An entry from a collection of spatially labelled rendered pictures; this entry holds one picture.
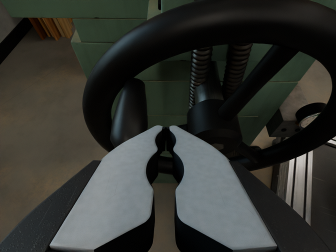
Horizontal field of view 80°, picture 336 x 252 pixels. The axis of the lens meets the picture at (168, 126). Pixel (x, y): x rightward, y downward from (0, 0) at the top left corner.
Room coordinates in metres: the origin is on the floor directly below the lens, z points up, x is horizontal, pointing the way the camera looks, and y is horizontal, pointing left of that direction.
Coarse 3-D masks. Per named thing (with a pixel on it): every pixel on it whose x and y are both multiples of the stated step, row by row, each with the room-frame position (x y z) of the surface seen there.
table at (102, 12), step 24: (0, 0) 0.30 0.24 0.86; (24, 0) 0.30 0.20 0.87; (48, 0) 0.30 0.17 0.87; (72, 0) 0.30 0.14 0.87; (96, 0) 0.30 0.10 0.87; (120, 0) 0.30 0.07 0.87; (144, 0) 0.30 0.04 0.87; (312, 0) 0.30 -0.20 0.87; (216, 48) 0.21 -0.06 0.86; (264, 48) 0.21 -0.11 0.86
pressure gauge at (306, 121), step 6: (318, 102) 0.27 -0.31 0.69; (300, 108) 0.27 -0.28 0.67; (306, 108) 0.26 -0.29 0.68; (312, 108) 0.25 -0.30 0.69; (318, 108) 0.25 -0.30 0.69; (300, 114) 0.25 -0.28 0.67; (306, 114) 0.25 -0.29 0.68; (312, 114) 0.24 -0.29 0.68; (318, 114) 0.24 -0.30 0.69; (300, 120) 0.24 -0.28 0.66; (306, 120) 0.24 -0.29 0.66; (312, 120) 0.24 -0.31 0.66; (300, 126) 0.24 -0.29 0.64
